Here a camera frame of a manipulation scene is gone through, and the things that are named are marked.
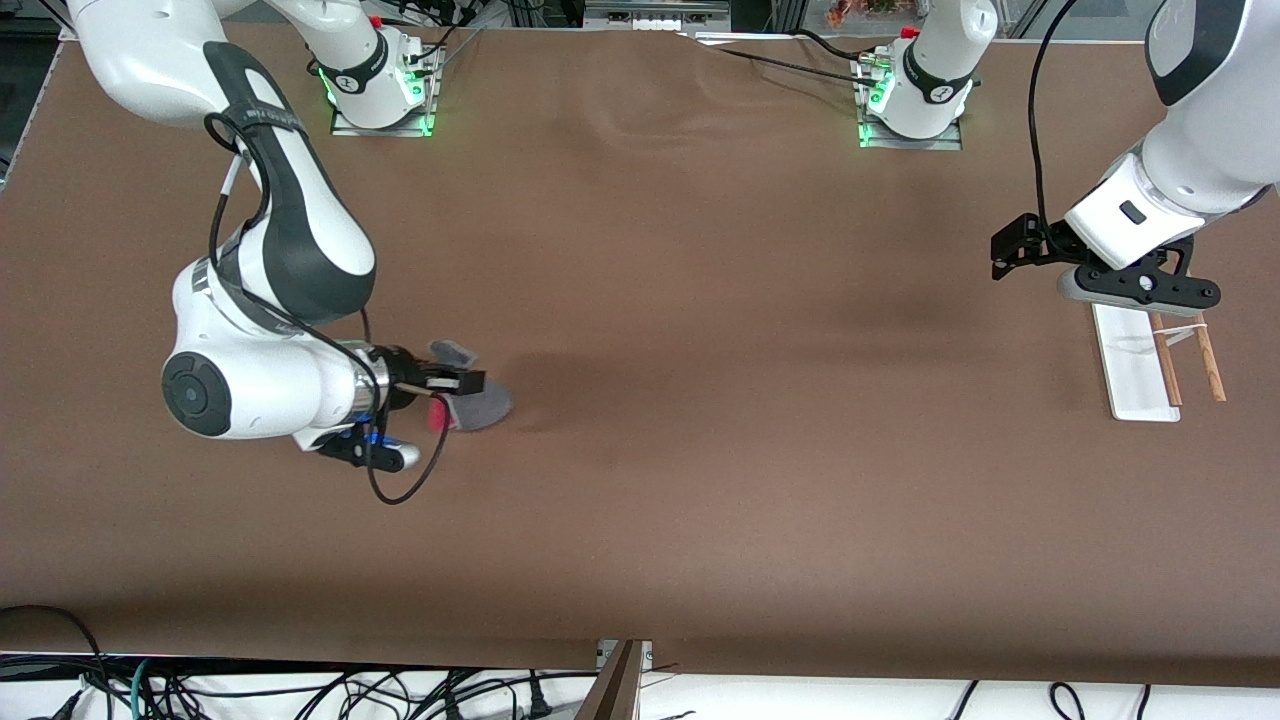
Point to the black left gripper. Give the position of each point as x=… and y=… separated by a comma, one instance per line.
x=1046, y=243

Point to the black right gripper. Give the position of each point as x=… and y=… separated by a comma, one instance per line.
x=403, y=378

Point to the grey microfibre towel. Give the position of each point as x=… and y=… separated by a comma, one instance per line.
x=485, y=408

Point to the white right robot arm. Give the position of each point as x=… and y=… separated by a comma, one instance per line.
x=250, y=380

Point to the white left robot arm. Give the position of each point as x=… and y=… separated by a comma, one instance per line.
x=1200, y=150

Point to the white towel rack wooden posts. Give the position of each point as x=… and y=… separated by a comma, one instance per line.
x=1135, y=370

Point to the red orange patterned object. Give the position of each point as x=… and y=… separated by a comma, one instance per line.
x=860, y=10

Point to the brown wooden beam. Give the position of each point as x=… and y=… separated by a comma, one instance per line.
x=612, y=695

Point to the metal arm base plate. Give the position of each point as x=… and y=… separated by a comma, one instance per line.
x=350, y=126
x=942, y=141

